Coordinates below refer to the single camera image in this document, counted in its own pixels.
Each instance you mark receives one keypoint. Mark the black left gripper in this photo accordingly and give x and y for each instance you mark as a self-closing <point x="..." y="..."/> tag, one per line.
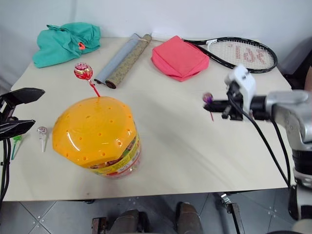
<point x="5" y="111"/>

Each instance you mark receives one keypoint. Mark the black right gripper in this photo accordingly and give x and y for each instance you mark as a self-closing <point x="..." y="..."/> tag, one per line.
<point x="234" y="108"/>

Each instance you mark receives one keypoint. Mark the purple lollipop red stick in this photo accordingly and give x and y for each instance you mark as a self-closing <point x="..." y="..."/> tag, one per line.
<point x="208" y="98"/>

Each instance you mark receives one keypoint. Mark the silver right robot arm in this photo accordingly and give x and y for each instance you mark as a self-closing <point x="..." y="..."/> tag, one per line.
<point x="287" y="109"/>

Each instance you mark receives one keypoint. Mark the clear jar with orange lid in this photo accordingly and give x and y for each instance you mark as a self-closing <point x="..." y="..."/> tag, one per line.
<point x="95" y="131"/>

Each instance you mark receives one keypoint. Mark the green lollipop green stick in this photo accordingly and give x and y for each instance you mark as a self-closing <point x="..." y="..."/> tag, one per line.
<point x="16" y="143"/>

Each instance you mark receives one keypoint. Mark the white wrapped lollipop white stick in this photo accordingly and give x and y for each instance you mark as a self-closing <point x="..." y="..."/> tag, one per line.
<point x="42" y="136"/>

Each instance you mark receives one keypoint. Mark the black tennis racket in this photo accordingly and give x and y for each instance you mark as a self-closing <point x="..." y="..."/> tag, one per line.
<point x="241" y="53"/>

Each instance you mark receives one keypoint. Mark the red folded cloth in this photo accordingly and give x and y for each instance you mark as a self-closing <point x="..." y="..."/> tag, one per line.
<point x="179" y="58"/>

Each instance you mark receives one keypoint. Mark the green crumpled cloth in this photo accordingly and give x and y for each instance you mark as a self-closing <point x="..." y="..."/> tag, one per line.
<point x="63" y="45"/>

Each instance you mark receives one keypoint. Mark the orange tag on green cloth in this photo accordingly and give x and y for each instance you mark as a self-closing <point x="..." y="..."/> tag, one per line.
<point x="81" y="45"/>

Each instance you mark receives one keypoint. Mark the dark chair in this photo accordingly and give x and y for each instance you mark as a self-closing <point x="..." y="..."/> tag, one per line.
<point x="297" y="61"/>

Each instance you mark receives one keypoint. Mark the brown patterned rolled mat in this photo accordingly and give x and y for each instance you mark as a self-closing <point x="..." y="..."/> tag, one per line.
<point x="129" y="62"/>

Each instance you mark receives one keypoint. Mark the metal table leg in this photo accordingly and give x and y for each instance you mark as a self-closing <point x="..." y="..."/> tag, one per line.
<point x="232" y="213"/>

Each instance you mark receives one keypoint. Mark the grey rolled mat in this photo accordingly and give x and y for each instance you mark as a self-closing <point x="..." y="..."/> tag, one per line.
<point x="119" y="57"/>

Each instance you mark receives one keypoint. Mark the dark rounded shape under table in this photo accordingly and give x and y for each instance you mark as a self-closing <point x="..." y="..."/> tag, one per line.
<point x="129" y="221"/>
<point x="189" y="218"/>

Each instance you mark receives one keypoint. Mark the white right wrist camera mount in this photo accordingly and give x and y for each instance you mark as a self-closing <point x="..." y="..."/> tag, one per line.
<point x="242" y="81"/>

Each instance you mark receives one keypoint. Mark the dark metal bracket under table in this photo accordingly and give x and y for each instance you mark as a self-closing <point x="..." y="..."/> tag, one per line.
<point x="99" y="225"/>

